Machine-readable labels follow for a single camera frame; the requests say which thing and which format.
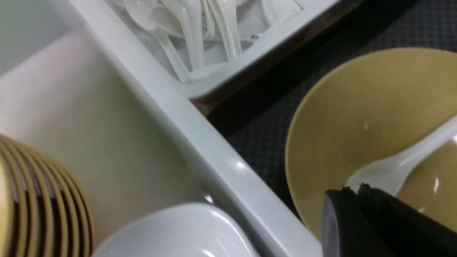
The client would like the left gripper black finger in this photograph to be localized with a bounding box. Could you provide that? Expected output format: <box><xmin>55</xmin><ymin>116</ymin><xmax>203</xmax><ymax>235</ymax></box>
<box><xmin>321</xmin><ymin>184</ymin><xmax>457</xmax><ymax>257</ymax></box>

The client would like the white soup spoon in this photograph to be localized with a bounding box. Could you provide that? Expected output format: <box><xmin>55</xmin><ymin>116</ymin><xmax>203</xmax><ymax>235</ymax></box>
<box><xmin>345</xmin><ymin>115</ymin><xmax>457</xmax><ymax>196</ymax></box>

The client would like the yellow noodle bowl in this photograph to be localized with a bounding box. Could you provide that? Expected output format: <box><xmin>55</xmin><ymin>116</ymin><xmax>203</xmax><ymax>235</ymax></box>
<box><xmin>285</xmin><ymin>47</ymin><xmax>456</xmax><ymax>241</ymax></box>

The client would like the black serving tray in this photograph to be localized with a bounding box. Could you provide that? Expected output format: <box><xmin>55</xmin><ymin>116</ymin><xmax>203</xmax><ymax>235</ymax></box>
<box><xmin>208</xmin><ymin>0</ymin><xmax>457</xmax><ymax>215</ymax></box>

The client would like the stack of white square dishes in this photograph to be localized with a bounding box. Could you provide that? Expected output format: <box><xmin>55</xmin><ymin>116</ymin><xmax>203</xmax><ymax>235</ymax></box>
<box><xmin>93</xmin><ymin>203</ymin><xmax>259</xmax><ymax>257</ymax></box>

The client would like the white and brown spoon bin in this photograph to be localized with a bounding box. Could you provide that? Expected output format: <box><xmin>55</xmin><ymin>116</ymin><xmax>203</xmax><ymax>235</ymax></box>
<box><xmin>107</xmin><ymin>0</ymin><xmax>362</xmax><ymax>102</ymax></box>

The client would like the white soup spoons pile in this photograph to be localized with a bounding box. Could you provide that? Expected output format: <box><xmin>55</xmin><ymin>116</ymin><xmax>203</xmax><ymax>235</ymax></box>
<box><xmin>113</xmin><ymin>0</ymin><xmax>301</xmax><ymax>84</ymax></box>

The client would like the stack of yellow bowls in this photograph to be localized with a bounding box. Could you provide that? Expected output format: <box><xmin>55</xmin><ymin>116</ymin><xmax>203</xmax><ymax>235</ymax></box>
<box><xmin>1</xmin><ymin>135</ymin><xmax>97</xmax><ymax>257</ymax></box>

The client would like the large white plastic tub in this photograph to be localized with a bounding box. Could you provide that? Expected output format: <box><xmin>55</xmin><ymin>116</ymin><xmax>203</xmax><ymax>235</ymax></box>
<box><xmin>1</xmin><ymin>0</ymin><xmax>322</xmax><ymax>257</ymax></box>

